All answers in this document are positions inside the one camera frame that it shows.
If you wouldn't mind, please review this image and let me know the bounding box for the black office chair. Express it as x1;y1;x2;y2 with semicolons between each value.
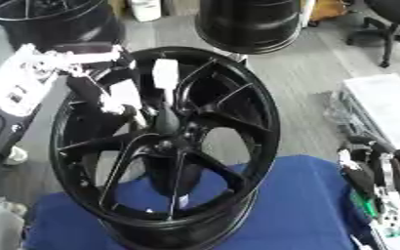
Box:
344;0;400;69

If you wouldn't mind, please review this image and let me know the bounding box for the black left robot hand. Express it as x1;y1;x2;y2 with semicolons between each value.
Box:
64;58;183;135

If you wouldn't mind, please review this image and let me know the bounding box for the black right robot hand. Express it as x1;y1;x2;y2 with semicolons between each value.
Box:
337;136;400;213

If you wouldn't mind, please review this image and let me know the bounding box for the black spoked wheel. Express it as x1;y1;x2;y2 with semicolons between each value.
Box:
48;46;284;250

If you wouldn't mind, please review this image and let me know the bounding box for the yellow bag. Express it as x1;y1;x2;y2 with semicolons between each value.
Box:
309;0;349;23

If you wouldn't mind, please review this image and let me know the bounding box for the black wheel rim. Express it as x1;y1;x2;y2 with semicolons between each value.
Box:
0;0;127;53

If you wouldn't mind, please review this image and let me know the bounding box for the white flat box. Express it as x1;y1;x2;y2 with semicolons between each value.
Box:
324;73;400;150

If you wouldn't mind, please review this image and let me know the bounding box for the white container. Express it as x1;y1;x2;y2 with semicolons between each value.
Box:
128;0;165;22

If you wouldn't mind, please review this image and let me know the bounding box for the white pin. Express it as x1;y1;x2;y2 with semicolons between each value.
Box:
105;80;151;130
150;58;181;112

